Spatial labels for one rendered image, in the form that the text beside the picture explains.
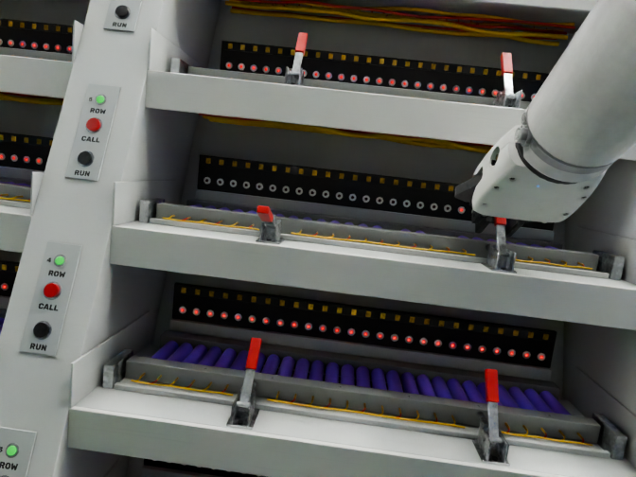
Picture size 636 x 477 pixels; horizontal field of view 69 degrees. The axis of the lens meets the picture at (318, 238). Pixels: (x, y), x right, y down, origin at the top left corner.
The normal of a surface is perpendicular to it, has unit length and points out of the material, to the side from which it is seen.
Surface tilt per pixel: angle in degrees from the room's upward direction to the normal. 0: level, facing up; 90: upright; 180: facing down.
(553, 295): 110
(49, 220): 90
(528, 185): 167
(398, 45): 90
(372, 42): 90
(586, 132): 155
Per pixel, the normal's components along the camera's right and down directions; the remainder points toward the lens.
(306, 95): -0.07, 0.13
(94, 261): -0.02, -0.22
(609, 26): -0.97, 0.23
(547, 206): -0.13, 0.91
